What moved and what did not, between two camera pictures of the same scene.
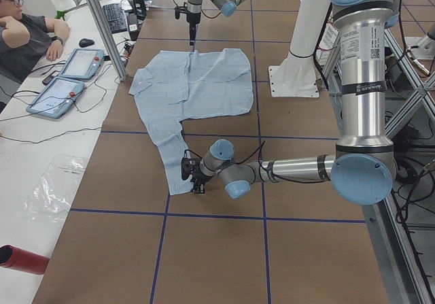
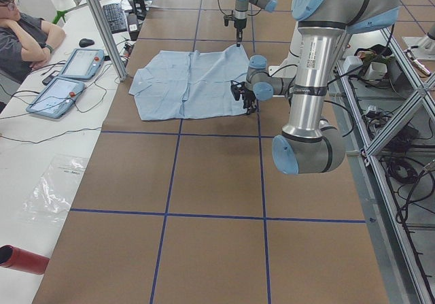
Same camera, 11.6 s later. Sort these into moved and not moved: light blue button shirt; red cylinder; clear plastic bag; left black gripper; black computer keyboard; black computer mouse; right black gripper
Moved: light blue button shirt; right black gripper; left black gripper
Not moved: clear plastic bag; black computer mouse; black computer keyboard; red cylinder
